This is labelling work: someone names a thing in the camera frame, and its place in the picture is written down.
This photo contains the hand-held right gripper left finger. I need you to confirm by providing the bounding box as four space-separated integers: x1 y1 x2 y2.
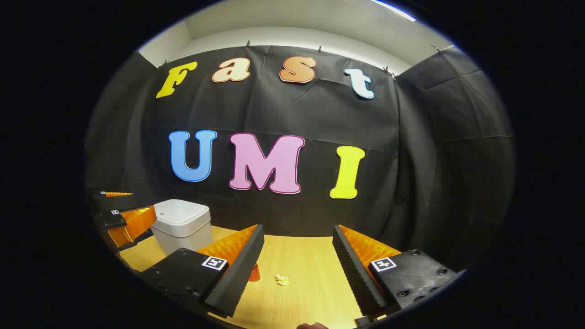
136 224 265 319

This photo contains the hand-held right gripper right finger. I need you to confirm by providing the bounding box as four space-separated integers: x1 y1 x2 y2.
332 224 459 320

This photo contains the wooden desktop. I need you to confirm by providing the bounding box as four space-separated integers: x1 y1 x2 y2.
118 225 389 329

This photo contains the white desktop garbage bin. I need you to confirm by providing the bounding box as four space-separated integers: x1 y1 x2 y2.
151 199 214 255

